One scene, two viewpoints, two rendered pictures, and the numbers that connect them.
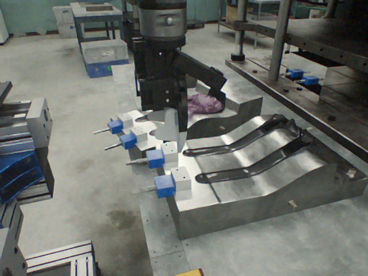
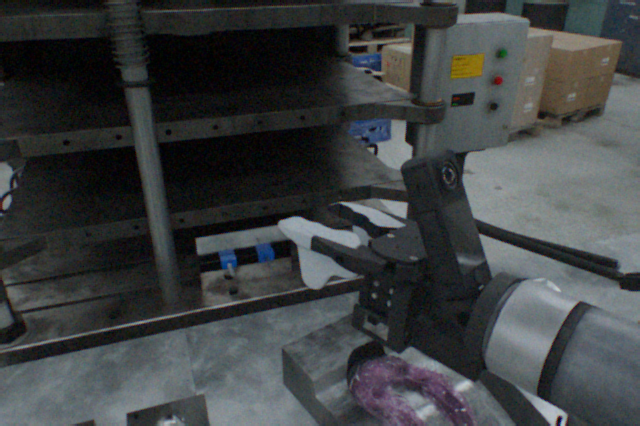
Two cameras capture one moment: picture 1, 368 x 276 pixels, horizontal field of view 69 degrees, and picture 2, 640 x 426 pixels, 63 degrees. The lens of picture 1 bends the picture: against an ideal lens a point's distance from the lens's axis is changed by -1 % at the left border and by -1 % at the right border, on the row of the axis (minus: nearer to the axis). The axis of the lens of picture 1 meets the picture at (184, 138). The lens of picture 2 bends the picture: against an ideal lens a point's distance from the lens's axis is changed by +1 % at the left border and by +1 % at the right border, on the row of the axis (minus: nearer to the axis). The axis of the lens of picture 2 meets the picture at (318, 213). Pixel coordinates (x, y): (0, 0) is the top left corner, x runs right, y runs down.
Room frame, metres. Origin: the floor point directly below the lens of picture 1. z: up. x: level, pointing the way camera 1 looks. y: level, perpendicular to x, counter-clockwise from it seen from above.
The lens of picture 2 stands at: (1.10, 0.70, 1.70)
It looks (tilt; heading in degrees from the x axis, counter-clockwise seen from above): 28 degrees down; 267
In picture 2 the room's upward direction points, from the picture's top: straight up
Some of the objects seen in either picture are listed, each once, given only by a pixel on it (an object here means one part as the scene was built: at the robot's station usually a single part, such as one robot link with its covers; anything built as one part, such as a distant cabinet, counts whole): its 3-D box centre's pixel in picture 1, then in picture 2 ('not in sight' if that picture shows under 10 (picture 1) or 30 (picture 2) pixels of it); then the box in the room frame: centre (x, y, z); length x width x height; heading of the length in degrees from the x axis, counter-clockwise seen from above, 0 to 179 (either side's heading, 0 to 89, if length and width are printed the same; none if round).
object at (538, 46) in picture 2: not in sight; (471, 77); (-0.61, -4.28, 0.47); 1.22 x 0.80 x 0.94; 116
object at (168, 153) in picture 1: (151, 159); not in sight; (0.56, 0.08, 0.89); 0.13 x 0.05 x 0.05; 106
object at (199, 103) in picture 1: (187, 103); (410, 396); (0.89, -0.01, 0.90); 0.26 x 0.18 x 0.08; 123
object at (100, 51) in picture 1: (104, 50); not in sight; (4.05, 1.17, 0.32); 0.60 x 0.40 x 0.22; 116
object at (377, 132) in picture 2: not in sight; (356, 124); (0.52, -4.01, 0.11); 0.61 x 0.43 x 0.22; 118
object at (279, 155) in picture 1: (252, 145); not in sight; (0.58, -0.18, 0.92); 0.35 x 0.16 x 0.09; 106
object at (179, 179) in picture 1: (160, 186); not in sight; (0.46, 0.05, 0.89); 0.13 x 0.05 x 0.05; 106
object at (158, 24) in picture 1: (163, 23); not in sight; (0.46, 0.03, 1.23); 0.08 x 0.08 x 0.05
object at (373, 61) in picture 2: not in sight; (369, 66); (0.16, -5.87, 0.24); 0.52 x 0.38 x 0.20; 28
